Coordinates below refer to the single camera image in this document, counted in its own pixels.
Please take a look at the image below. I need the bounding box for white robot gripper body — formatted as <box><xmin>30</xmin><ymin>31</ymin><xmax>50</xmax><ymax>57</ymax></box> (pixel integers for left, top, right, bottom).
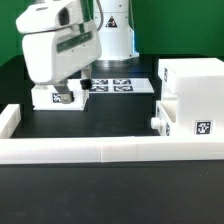
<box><xmin>16</xmin><ymin>0</ymin><xmax>102</xmax><ymax>85</ymax></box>

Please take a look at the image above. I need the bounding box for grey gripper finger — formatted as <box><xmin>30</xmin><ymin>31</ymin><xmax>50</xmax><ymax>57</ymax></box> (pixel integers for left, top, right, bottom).
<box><xmin>80</xmin><ymin>65</ymin><xmax>92</xmax><ymax>90</ymax></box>
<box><xmin>54</xmin><ymin>82</ymin><xmax>74</xmax><ymax>104</ymax></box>

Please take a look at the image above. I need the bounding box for white drawer box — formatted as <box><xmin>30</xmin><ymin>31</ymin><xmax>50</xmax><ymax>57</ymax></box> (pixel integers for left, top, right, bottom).
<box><xmin>151</xmin><ymin>100</ymin><xmax>177</xmax><ymax>136</ymax></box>
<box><xmin>31</xmin><ymin>79</ymin><xmax>89</xmax><ymax>111</ymax></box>

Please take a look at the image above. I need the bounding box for white front drawer box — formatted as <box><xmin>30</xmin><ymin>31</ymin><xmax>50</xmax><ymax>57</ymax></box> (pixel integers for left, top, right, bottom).
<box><xmin>151</xmin><ymin>100</ymin><xmax>177</xmax><ymax>136</ymax></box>

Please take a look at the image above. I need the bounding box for white drawer cabinet frame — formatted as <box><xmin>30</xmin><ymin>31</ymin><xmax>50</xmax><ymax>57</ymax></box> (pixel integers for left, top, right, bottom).
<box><xmin>156</xmin><ymin>58</ymin><xmax>224</xmax><ymax>137</ymax></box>

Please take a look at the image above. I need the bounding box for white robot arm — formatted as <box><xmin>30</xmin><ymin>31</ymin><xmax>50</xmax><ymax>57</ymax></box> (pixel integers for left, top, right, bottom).
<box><xmin>16</xmin><ymin>0</ymin><xmax>138</xmax><ymax>110</ymax></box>

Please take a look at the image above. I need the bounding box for white fiducial marker sheet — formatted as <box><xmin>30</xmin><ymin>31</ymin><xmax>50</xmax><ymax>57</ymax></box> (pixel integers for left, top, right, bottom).
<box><xmin>90</xmin><ymin>78</ymin><xmax>154</xmax><ymax>94</ymax></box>

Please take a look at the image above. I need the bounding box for white U-shaped table fence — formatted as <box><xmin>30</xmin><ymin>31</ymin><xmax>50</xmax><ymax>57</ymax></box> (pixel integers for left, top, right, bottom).
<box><xmin>0</xmin><ymin>104</ymin><xmax>224</xmax><ymax>164</ymax></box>

